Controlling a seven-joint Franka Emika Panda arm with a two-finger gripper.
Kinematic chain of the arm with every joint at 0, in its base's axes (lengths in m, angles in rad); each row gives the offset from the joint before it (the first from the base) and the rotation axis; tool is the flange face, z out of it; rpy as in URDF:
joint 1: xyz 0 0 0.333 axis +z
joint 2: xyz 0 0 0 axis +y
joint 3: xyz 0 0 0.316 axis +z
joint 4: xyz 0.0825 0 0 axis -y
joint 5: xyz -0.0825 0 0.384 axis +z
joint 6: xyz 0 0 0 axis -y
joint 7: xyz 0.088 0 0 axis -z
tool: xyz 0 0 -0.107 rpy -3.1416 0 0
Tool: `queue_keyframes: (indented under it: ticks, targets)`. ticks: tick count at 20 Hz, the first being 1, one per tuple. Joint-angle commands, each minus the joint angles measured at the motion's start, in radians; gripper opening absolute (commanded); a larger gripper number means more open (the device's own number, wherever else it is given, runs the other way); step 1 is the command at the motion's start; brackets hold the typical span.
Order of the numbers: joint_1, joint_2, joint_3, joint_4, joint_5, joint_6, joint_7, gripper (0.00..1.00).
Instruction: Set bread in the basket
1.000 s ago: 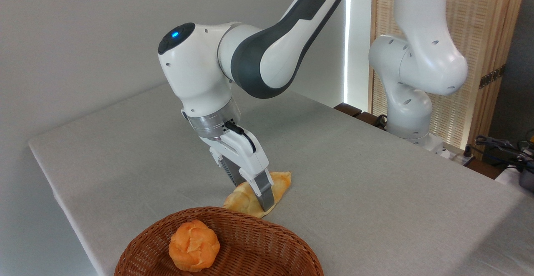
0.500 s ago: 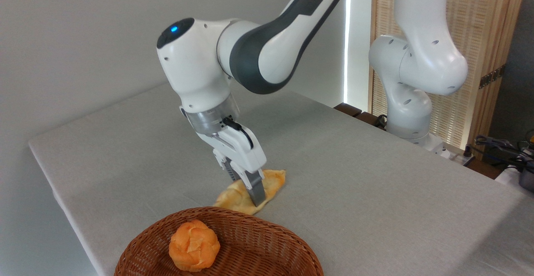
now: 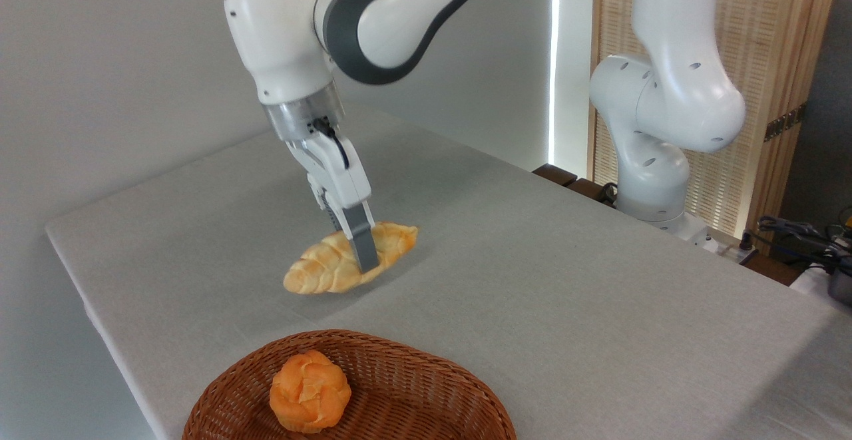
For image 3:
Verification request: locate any dark wooden block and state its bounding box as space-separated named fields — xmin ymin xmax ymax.
xmin=532 ymin=163 xmax=578 ymax=188

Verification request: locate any black metal screen hinge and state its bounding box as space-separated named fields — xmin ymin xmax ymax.
xmin=764 ymin=103 xmax=808 ymax=142

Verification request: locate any brown wicker basket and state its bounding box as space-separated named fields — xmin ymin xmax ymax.
xmin=182 ymin=329 xmax=517 ymax=440

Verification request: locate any grey tablecloth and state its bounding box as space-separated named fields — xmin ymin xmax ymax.
xmin=45 ymin=104 xmax=852 ymax=440

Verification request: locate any wooden slat screen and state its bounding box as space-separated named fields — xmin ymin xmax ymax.
xmin=589 ymin=0 xmax=843 ymax=238

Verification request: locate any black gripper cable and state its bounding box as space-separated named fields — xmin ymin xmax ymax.
xmin=313 ymin=116 xmax=350 ymax=168

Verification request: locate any round orange bread roll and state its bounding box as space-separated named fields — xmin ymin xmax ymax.
xmin=269 ymin=350 xmax=352 ymax=434

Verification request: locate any black cable bundle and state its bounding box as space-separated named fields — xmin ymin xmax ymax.
xmin=757 ymin=215 xmax=852 ymax=276

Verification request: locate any white vertical light strip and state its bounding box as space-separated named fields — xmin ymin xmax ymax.
xmin=550 ymin=0 xmax=566 ymax=156

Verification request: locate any long braided bread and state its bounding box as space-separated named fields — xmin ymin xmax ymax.
xmin=283 ymin=222 xmax=419 ymax=295

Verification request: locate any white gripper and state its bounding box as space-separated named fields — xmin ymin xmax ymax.
xmin=286 ymin=131 xmax=381 ymax=274

